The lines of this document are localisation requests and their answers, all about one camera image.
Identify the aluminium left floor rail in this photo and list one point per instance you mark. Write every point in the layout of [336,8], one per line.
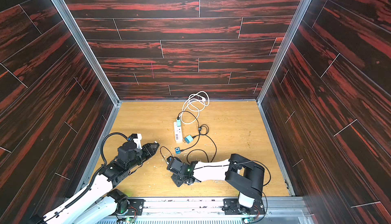
[89,170]

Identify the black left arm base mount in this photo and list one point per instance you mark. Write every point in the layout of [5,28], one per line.
[126,205]

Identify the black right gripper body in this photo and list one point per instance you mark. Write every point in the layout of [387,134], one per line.
[172,167]

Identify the aluminium floor rail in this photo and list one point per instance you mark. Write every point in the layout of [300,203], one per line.
[89,170]
[276,151]

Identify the aluminium right corner post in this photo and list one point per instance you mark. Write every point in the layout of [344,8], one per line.
[292,29]

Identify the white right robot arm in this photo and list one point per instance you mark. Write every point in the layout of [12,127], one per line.
[246,176]

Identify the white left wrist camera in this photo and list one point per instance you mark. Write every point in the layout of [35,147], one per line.
[136,138]

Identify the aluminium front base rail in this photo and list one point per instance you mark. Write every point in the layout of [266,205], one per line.
[215,210]

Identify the aluminium left corner post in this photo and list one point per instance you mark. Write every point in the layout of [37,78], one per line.
[74,29]

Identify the white power strip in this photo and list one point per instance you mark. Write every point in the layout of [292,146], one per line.
[178,133]

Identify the aluminium right floor rail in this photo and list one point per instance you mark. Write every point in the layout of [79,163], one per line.
[276,151]

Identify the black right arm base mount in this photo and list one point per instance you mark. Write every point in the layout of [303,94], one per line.
[231,206]

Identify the aluminium corner post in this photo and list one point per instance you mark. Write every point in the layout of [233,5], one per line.
[74,29]
[292,29]

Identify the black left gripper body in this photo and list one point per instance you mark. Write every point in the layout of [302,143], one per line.
[141,156]

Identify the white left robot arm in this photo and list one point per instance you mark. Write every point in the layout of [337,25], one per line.
[105,179]

